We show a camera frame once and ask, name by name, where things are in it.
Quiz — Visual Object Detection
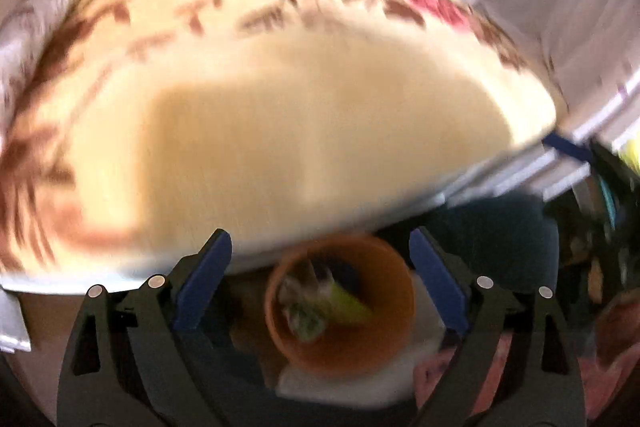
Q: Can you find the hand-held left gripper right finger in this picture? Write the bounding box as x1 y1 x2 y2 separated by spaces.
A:
409 227 586 427

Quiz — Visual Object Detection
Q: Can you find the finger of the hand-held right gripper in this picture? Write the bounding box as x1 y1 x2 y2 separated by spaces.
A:
545 133 593 164

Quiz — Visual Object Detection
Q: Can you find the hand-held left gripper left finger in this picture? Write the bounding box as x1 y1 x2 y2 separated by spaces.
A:
56 228 233 427

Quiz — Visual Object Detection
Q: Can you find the green box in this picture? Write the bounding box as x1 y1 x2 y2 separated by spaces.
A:
325 284 373 323

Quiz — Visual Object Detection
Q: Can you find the trash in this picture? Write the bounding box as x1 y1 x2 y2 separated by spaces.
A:
277 267 336 308

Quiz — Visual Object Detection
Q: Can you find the green tissue packet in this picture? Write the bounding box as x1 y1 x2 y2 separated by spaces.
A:
287 302 331 343

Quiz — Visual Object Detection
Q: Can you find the orange bin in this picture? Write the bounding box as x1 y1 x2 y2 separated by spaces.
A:
265 234 417 378

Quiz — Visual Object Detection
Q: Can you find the person's blue trouser leg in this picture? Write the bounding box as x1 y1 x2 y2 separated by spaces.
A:
435 197 560 293

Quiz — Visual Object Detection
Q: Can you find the pink cloth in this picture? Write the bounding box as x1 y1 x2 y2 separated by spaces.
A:
415 292 640 420

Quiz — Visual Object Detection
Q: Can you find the yellow floral plush blanket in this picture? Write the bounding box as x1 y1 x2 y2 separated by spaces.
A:
0 0 558 293

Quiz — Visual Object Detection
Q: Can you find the folded pink floral quilt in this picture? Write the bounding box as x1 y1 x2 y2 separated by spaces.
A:
0 0 103 148

